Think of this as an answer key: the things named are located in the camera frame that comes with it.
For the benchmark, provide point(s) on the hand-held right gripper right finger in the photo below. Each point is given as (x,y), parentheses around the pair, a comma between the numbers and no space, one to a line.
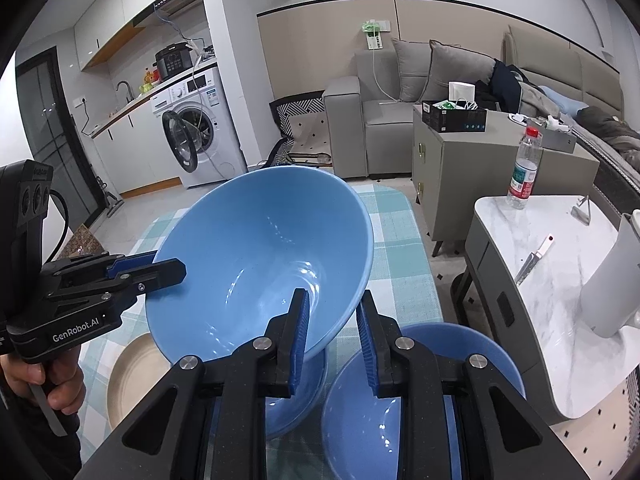
(367,345)

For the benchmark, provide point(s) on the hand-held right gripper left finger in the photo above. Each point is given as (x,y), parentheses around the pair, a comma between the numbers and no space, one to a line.
(299,340)

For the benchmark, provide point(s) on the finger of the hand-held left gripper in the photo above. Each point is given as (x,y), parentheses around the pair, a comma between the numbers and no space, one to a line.
(132,264)
(160,274)

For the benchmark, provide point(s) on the blue bowl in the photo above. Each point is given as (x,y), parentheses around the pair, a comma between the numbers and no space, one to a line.
(260,240)
(290,415)
(360,435)

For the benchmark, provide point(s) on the cream plate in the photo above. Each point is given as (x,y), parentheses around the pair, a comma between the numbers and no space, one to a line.
(135,385)

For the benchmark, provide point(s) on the person's left forearm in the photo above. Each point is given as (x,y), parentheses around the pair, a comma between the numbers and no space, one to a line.
(30,445)

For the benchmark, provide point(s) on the person's left hand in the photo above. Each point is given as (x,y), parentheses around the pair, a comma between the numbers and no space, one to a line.
(60,385)

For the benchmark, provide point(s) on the patterned cardboard box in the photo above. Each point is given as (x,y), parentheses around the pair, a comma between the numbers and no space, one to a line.
(82,242)

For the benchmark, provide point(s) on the grey floor mop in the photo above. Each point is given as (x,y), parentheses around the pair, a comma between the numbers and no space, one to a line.
(112,200)

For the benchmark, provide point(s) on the teal white checked tablecloth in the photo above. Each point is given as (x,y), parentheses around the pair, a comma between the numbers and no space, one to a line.
(400,260)

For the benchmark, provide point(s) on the white kitchen base cabinet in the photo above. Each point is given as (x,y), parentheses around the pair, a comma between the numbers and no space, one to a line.
(135,155)

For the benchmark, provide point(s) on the white washing machine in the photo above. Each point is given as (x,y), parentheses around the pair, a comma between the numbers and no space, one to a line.
(215,125)

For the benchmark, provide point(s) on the dark glass door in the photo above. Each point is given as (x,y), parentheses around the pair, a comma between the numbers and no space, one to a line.
(50,125)

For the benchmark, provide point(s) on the metal kitchen faucet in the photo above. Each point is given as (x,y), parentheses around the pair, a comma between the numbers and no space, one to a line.
(125,91)

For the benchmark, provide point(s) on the yellow bottle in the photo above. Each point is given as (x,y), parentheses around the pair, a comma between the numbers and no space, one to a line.
(147,82)

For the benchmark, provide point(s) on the marble side table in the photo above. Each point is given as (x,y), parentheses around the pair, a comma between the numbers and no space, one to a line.
(550,320)

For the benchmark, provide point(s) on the grey side cabinet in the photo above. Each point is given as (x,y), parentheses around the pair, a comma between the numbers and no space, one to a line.
(460,180)

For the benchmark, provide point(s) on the red box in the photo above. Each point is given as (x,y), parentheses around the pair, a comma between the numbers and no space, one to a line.
(156,76)

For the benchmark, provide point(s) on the black pressure cooker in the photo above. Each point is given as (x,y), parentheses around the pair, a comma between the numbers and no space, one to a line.
(172,62)

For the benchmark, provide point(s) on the grey sofa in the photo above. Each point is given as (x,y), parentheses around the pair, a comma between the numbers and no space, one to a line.
(350,125)

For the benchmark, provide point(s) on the clear water bottle red cap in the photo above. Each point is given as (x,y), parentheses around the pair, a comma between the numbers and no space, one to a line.
(524,170)

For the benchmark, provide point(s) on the black box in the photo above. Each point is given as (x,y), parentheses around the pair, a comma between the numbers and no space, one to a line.
(452,120)

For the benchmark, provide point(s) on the white upper kitchen cabinet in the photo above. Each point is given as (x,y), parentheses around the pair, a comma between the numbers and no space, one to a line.
(105,25)

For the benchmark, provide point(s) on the white electric kettle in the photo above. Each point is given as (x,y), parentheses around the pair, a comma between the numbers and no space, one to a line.
(610,285)

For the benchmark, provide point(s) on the range hood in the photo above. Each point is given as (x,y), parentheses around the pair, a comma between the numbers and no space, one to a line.
(170,5)

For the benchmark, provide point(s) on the white box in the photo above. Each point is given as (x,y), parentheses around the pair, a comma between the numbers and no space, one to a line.
(461,94)

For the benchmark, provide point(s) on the grey sofa cushion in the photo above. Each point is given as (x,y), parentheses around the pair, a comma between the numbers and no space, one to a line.
(410,70)
(460,70)

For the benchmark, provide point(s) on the dark jacket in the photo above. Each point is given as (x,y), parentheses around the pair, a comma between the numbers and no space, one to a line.
(505,87)

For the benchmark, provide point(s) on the light blue pillow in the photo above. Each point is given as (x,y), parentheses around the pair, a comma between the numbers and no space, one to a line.
(562,100)

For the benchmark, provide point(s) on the grey blanket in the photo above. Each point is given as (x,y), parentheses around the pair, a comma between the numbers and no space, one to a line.
(610,127)

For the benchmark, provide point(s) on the green white wall device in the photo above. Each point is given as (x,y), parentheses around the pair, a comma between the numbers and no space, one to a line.
(372,35)

